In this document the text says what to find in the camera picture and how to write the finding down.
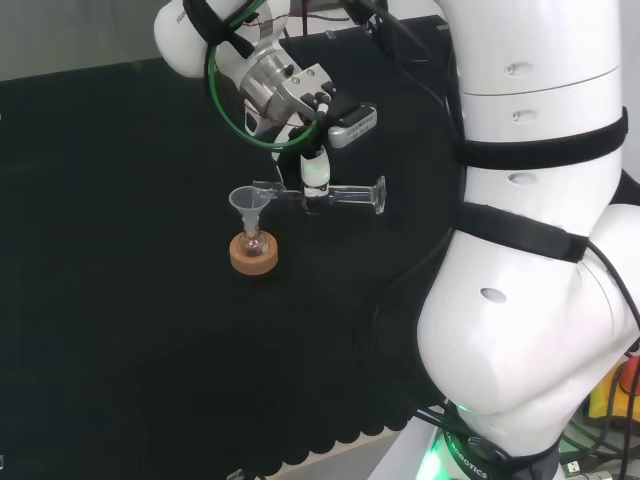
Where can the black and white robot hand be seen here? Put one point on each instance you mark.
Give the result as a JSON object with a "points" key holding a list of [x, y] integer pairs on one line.
{"points": [[315, 170]]}

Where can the clear glass graduated cylinder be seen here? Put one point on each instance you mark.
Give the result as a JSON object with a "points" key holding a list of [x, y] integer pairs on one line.
{"points": [[355, 195]]}

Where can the small glass round-bottom flask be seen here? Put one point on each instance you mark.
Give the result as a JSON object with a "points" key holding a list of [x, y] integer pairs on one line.
{"points": [[251, 245]]}

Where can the clear plastic funnel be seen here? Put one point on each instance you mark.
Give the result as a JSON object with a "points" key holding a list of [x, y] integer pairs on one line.
{"points": [[247, 200]]}

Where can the black bench cloth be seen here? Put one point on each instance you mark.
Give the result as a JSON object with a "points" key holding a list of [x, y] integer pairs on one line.
{"points": [[125, 300]]}

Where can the yellow stop button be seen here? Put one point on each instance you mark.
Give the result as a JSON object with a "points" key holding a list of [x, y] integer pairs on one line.
{"points": [[612, 395]]}

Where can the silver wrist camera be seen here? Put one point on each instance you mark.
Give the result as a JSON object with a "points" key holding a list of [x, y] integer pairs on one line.
{"points": [[352, 130]]}

